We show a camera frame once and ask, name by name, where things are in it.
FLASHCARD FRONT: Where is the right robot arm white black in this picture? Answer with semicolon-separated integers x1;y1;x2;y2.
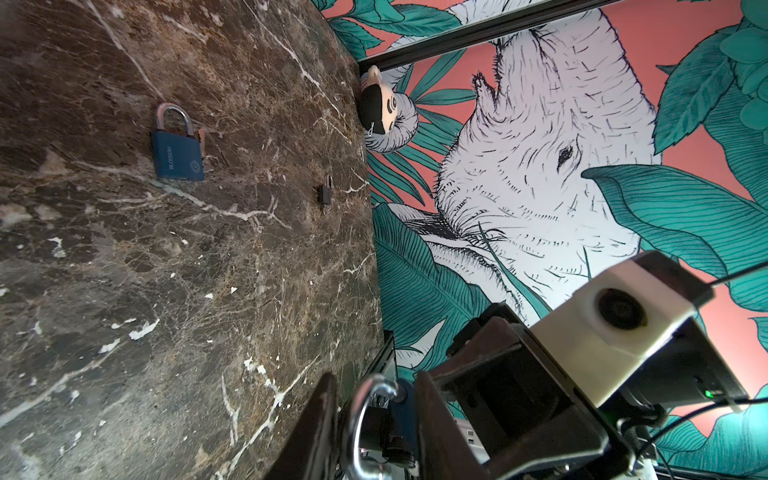
415;303;750;479

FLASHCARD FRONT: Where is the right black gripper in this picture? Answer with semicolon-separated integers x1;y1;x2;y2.
415;303;636;479

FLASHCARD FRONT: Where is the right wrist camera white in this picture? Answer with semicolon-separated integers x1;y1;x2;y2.
531;250;714;407

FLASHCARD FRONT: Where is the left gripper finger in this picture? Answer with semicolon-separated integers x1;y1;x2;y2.
265;372;338;480

